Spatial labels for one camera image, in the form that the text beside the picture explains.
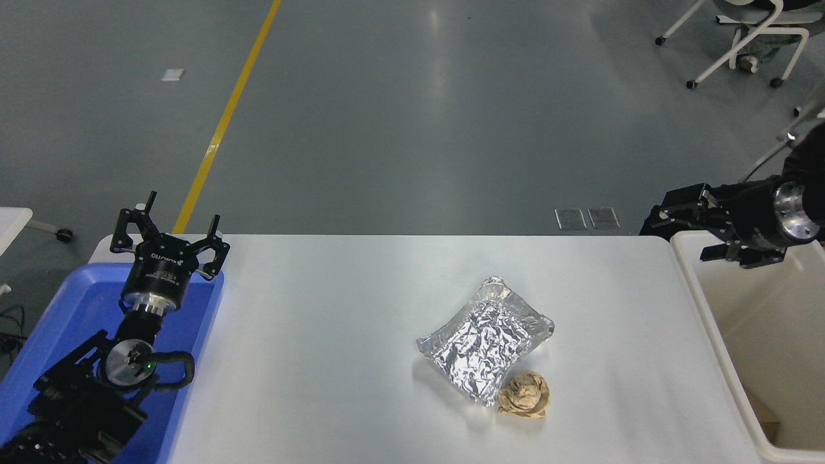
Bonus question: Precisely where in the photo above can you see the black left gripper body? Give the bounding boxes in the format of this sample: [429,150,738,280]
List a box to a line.
[121,233,200,300]

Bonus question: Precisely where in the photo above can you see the large pale plastic bin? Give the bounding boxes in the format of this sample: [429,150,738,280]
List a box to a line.
[670,230,825,463]

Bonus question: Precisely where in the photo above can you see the black cables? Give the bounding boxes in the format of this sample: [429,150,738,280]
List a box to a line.
[0,304,26,355]

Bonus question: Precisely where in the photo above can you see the white office chair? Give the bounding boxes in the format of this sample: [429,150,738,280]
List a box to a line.
[654,0,825,90]

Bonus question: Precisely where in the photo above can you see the white chair frame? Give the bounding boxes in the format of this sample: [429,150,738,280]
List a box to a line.
[741,81,825,182]

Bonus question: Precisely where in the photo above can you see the white table with caster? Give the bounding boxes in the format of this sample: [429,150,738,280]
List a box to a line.
[0,205,73,255]

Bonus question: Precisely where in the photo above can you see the crumpled tan paper ball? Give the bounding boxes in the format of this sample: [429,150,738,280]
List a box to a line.
[497,370,552,418]

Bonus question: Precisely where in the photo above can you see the blue plastic tray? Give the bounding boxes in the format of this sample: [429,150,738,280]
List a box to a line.
[0,261,225,464]

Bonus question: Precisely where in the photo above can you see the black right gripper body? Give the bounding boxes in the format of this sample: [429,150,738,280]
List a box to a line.
[727,179,786,251]

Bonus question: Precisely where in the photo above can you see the crumpled silver foil tray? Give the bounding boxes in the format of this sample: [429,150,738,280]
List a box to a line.
[416,276,556,406]

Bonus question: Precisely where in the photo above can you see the seated person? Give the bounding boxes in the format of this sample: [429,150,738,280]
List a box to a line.
[735,24,808,73]

